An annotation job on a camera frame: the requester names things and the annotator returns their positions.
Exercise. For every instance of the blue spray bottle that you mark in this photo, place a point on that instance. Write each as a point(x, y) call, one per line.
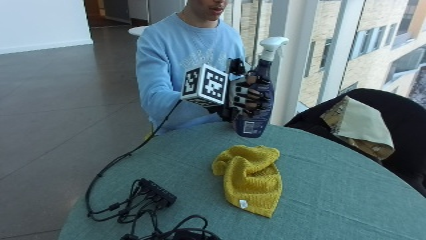
point(260, 123)

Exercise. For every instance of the white marker cube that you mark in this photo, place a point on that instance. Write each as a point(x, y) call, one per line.
point(206, 85)

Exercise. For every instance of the the person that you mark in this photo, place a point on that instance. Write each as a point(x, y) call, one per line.
point(178, 60)

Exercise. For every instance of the yellow knitted cloth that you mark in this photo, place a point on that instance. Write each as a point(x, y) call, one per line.
point(251, 178)

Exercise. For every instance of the beige lined jacket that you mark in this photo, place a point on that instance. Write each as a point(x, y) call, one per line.
point(361, 128)

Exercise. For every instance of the white round table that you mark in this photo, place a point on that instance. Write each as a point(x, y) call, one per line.
point(138, 30)

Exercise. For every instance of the black chair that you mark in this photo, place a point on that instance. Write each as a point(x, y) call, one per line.
point(400, 126)

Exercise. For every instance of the black hub box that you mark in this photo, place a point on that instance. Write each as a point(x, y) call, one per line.
point(158, 192)

